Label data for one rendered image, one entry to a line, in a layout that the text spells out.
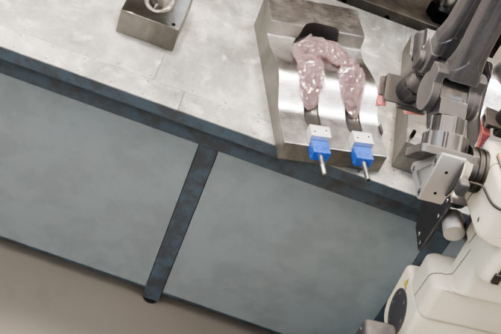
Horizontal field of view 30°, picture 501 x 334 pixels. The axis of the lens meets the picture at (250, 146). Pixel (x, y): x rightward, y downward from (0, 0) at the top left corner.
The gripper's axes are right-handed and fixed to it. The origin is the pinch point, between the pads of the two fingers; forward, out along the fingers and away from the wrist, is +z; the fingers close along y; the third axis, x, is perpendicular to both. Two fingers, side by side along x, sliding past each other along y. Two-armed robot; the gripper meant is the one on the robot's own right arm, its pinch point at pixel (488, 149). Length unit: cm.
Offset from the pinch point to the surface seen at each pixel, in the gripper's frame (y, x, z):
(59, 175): 97, 1, 54
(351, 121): 31.9, -3.9, 8.5
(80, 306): 81, 10, 94
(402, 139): 18.9, -2.0, 7.0
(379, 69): 24.6, -36.0, 12.9
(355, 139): 31.2, 6.1, 5.6
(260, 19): 60, -32, 8
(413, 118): 17.4, -8.3, 4.9
